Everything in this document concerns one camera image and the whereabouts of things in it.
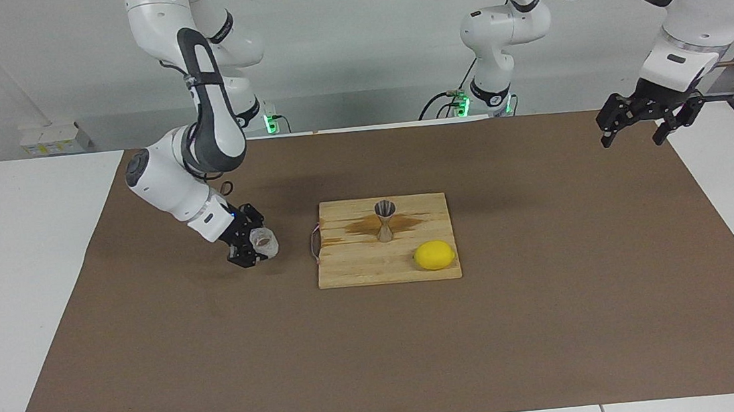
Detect brown paper table mat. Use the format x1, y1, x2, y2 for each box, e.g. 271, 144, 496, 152
0, 92, 734, 412

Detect metal double jigger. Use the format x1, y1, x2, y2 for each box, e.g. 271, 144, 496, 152
373, 198, 401, 243

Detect yellow lemon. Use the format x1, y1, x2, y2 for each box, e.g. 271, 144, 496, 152
412, 238, 458, 273

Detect white wall socket box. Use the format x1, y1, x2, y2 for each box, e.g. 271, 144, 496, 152
18, 120, 95, 160

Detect small clear glass cup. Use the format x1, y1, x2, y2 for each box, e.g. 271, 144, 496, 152
248, 226, 281, 262

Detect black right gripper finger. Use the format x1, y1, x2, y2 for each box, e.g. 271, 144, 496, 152
241, 201, 267, 232
225, 241, 261, 271

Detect black base cable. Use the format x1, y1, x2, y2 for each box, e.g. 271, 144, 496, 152
412, 55, 485, 122

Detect wooden cutting board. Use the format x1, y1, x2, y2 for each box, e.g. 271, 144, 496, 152
305, 189, 464, 293

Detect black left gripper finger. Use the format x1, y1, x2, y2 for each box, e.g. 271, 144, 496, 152
649, 94, 711, 147
592, 90, 639, 150

